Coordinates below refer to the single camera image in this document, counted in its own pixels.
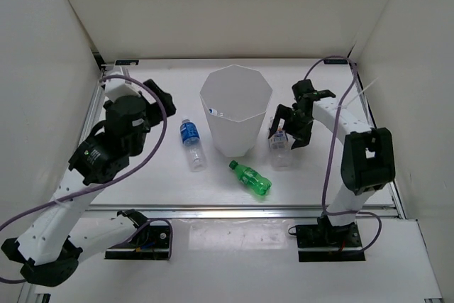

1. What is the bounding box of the clear unlabeled plastic bottle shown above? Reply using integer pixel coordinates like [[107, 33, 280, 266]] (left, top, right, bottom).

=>
[[208, 108, 224, 117]]

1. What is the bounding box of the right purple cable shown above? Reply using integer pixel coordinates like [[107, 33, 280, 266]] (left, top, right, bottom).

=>
[[303, 55, 382, 255]]

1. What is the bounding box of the white octagonal plastic bin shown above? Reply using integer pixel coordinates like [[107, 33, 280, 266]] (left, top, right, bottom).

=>
[[199, 65, 272, 158]]

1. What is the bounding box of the left aluminium side rail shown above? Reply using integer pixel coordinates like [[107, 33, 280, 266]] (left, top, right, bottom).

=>
[[70, 51, 106, 157]]

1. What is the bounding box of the white orange label bottle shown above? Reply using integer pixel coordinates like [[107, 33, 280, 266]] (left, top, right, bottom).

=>
[[267, 123, 292, 170]]

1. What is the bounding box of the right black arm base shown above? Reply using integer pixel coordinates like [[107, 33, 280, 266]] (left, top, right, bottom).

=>
[[287, 223, 366, 263]]

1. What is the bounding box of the aluminium front rail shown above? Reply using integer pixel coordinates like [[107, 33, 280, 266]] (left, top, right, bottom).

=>
[[87, 204, 400, 219]]

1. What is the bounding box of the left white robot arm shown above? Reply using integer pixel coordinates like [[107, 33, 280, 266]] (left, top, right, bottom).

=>
[[1, 69, 176, 287]]

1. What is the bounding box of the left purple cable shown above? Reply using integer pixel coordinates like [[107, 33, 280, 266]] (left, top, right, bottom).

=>
[[0, 75, 168, 285]]

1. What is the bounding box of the purple cable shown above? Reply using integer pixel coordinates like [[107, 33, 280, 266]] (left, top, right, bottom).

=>
[[0, 75, 168, 285], [303, 55, 382, 255]]

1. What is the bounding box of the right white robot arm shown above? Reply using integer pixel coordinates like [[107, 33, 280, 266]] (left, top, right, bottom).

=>
[[269, 79, 396, 246]]

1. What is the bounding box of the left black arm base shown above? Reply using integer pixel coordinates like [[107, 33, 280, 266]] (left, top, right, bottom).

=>
[[104, 209, 174, 261]]

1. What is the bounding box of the blue label plastic bottle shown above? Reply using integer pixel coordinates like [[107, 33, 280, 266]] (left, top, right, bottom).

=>
[[179, 116, 206, 172]]

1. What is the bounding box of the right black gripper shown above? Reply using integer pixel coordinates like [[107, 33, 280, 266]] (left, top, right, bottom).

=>
[[269, 104, 314, 150]]

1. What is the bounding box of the green plastic soda bottle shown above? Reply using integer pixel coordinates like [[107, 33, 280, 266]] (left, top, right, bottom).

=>
[[229, 160, 272, 197]]

